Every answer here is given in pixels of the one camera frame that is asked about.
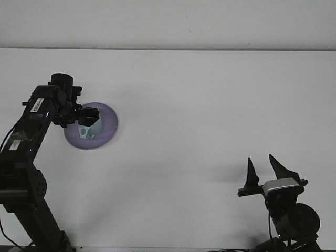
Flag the pale blue hexagonal cup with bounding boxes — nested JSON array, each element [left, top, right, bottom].
[[78, 106, 103, 140]]

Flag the lilac round plate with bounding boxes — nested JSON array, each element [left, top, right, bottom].
[[64, 101, 119, 150]]

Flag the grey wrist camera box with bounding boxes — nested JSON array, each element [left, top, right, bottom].
[[262, 177, 300, 196]]

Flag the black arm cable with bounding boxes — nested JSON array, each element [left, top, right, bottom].
[[266, 207, 275, 241], [0, 125, 20, 249]]

